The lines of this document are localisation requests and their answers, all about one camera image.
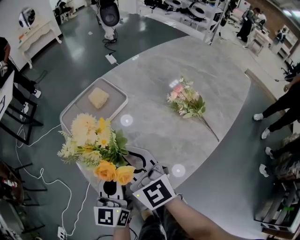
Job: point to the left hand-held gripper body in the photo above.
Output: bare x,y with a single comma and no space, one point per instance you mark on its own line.
104,215

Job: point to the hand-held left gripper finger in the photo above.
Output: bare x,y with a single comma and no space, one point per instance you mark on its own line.
117,193
104,191

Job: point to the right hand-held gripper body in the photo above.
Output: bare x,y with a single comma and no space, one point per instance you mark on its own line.
154,192

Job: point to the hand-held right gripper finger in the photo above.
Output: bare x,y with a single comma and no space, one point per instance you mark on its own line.
150,160
140,167

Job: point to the yellow flowers bunch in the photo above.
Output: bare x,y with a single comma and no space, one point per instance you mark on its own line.
84,131

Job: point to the person's left forearm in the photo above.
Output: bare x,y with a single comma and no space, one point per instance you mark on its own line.
122,233

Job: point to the person's right forearm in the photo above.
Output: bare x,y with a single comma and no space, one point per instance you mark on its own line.
187,218

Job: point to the pink flowers bunch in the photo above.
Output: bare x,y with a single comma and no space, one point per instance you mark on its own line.
187,100

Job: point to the person's camouflage trousers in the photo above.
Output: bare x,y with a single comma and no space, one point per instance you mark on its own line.
152,227

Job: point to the white power strip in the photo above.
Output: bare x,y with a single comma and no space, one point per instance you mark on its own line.
110,58
62,232

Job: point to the cream sponge block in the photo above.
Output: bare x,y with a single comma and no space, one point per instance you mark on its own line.
98,97

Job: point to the grey marble table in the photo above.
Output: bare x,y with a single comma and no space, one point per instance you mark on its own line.
152,77

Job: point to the white rectangular tray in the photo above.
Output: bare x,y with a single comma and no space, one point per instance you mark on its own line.
79,105

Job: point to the red white bottle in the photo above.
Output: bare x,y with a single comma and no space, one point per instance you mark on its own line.
9,183

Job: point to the white desk with black legs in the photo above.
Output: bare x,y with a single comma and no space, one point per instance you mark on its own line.
5,93

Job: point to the white shelving rack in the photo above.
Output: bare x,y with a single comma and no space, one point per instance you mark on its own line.
211,32

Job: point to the black oval backpack pod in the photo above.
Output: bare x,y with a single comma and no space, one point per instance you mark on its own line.
109,16

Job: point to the group of black white round devices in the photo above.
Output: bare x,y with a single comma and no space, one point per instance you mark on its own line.
199,10

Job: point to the small white desk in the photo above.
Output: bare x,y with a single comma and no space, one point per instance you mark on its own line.
260,37

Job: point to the oval mirror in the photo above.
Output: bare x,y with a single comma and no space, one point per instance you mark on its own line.
27,17

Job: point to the metal frame stand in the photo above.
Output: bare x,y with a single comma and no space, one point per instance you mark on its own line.
276,211

